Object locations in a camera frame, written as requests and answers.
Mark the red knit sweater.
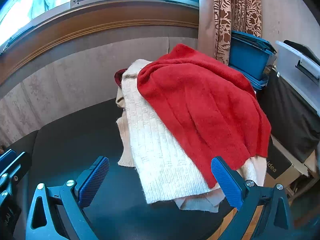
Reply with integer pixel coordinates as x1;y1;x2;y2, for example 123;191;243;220
137;44;271;187

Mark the clear plastic storage box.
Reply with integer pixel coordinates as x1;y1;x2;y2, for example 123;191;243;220
276;40;319;112

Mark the cream knit sweater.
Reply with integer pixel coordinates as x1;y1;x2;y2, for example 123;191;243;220
121;59;217;204

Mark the brown patterned right curtain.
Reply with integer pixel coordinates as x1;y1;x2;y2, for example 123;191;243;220
197;0;263;65

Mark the blue plastic storage bin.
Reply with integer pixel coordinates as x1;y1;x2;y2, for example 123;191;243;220
229;31;277;90

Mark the window with frame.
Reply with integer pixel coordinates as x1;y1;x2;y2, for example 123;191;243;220
0;0;200;53

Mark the cardboard box with label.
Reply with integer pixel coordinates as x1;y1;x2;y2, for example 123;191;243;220
264;136;319;187

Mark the black cloth over box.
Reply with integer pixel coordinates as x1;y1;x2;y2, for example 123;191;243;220
257;70;319;163

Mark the beige folded garment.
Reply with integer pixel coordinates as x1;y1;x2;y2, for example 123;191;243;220
115;87;227;214

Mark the dark red garment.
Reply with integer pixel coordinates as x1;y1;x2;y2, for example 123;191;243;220
114;68;127;88

